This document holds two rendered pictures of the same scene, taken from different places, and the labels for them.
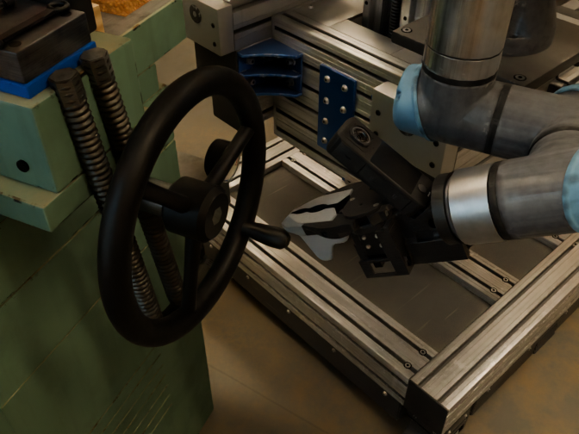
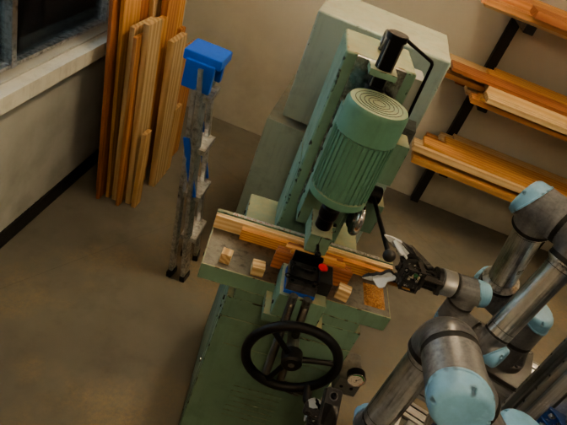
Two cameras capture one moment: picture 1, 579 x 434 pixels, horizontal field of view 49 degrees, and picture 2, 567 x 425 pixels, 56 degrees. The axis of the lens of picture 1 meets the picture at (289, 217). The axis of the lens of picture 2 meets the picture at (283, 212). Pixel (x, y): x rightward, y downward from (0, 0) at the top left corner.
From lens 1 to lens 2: 1.03 m
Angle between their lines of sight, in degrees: 45
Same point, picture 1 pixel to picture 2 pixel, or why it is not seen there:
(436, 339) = not seen: outside the picture
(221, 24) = not seen: hidden behind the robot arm
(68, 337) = (255, 352)
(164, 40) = (369, 322)
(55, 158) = (276, 307)
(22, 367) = (237, 341)
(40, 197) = (267, 310)
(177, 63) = not seen: hidden behind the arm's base
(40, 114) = (280, 296)
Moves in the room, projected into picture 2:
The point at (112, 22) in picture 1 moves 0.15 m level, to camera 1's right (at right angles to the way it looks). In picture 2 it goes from (358, 301) to (379, 341)
